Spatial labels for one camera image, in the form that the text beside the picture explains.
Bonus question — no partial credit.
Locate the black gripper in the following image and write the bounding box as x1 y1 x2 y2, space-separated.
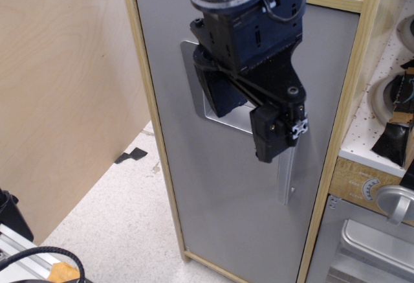
190 0 307 163

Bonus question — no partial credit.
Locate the silver fridge door handle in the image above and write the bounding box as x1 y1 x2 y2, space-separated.
276 147 296 205

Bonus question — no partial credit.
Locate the grey toy fridge door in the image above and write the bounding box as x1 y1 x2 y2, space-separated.
136 0 359 282

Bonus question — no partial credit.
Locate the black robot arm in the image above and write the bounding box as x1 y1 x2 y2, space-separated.
190 0 308 163

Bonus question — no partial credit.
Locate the silver dispenser panel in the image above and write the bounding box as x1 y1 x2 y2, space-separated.
180 40 254 134

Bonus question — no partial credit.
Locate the black tape piece on floor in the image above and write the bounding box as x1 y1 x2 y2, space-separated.
114 148 147 164

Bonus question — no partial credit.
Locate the white speckled stove top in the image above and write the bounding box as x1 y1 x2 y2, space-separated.
339 0 413 177

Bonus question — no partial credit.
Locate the black crumpled object on stove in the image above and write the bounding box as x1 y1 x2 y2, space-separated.
371 123 410 166

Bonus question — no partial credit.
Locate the grey oven door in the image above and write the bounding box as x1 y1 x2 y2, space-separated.
306 196 413 282

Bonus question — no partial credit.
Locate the silver oven knob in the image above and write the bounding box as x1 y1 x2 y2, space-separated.
375 185 413 226

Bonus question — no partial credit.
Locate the light plywood board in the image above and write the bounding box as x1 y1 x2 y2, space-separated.
1 0 149 244

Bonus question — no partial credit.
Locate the orange tape piece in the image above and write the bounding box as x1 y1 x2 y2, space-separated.
47 262 80 283

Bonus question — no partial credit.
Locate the wooden toy kitchen frame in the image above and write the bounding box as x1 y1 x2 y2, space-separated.
125 0 402 282

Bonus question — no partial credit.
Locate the black braided cable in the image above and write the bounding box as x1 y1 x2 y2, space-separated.
0 245 87 283

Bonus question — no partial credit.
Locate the aluminium extrusion rail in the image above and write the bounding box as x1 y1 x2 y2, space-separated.
0 223 54 282

